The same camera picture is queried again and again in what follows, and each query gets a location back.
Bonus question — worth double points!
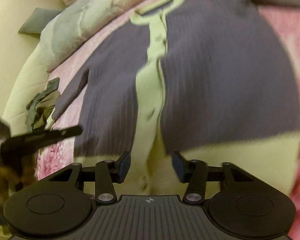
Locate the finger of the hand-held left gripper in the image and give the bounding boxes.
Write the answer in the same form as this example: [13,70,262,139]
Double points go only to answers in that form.
[25,126,83,147]

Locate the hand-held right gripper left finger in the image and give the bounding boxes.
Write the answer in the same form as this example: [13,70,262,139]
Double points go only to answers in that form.
[49,152,131,203]

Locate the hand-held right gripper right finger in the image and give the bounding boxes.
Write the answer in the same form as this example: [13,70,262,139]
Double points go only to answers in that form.
[172,151,253,203]

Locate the person's left hand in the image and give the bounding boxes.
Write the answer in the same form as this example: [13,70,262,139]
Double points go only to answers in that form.
[0,155,37,198]

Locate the grey-green crumpled garment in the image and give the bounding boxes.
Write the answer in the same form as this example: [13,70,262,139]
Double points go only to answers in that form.
[26,77,61,132]

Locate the grey pillow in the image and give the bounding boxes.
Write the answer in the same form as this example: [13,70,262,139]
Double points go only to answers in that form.
[18,7,52,38]

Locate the pink floral bedsheet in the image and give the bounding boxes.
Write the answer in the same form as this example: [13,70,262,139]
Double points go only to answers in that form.
[36,0,300,240]

